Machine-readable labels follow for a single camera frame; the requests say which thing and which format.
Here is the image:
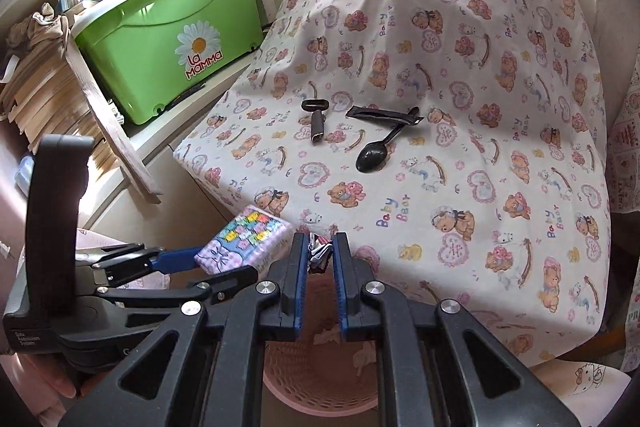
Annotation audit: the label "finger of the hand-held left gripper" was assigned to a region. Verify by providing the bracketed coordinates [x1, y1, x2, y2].
[97, 264, 260, 308]
[75, 244, 203, 288]

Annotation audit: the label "black plastic spoon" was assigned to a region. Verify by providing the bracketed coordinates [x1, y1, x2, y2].
[355, 107, 421, 172]

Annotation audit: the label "green storage box white lid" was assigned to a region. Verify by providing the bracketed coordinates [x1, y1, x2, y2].
[71, 0, 266, 125]

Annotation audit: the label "pink print cloth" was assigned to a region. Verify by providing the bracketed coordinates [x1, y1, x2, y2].
[607, 52, 640, 375]

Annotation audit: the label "patterned tissue pack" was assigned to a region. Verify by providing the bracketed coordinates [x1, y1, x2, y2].
[194, 205, 293, 280]

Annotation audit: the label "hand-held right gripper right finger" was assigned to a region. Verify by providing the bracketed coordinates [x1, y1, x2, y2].
[332, 232, 581, 427]

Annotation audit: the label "black peeler tool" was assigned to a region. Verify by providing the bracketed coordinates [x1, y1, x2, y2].
[300, 98, 327, 145]

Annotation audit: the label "bear print tablecloth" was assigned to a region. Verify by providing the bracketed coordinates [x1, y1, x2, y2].
[172, 0, 613, 368]

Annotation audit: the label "white shelf unit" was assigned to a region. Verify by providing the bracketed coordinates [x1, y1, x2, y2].
[0, 0, 301, 248]

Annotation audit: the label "pink plastic basket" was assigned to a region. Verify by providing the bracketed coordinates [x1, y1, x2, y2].
[260, 274, 388, 414]

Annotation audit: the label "candy wrapper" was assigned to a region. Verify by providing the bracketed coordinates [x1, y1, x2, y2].
[306, 232, 335, 275]

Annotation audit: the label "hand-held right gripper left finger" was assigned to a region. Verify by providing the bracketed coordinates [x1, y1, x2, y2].
[60, 232, 311, 427]

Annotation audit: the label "white fabric strip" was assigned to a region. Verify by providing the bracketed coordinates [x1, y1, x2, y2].
[0, 54, 21, 82]

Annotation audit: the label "person's left hand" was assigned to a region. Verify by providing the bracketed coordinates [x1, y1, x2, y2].
[20, 353, 82, 401]

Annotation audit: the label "black wrapper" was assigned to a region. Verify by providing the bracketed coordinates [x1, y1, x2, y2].
[346, 104, 426, 126]

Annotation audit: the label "weathered wooden plank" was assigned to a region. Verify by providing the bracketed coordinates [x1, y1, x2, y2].
[65, 34, 163, 202]

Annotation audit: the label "beige crumpled cloth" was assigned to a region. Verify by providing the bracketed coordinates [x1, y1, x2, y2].
[5, 2, 71, 50]

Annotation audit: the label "pink cartoon print pajama pants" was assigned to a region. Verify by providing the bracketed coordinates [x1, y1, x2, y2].
[0, 227, 633, 427]

